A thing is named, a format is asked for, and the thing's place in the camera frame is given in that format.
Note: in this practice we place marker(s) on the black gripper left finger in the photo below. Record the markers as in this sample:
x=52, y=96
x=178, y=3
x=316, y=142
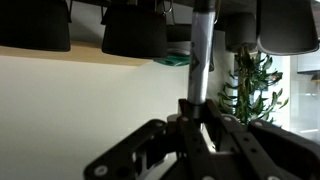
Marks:
x=140, y=150

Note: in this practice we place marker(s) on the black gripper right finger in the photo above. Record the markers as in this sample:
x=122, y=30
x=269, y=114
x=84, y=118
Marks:
x=266, y=150

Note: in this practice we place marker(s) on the black and grey marker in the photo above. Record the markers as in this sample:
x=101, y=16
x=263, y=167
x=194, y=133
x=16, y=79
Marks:
x=200, y=50

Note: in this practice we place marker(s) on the green leafy potted plant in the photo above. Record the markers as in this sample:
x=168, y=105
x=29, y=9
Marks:
x=250, y=93

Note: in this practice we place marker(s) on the green bin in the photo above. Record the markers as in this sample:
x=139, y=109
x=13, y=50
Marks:
x=175, y=61

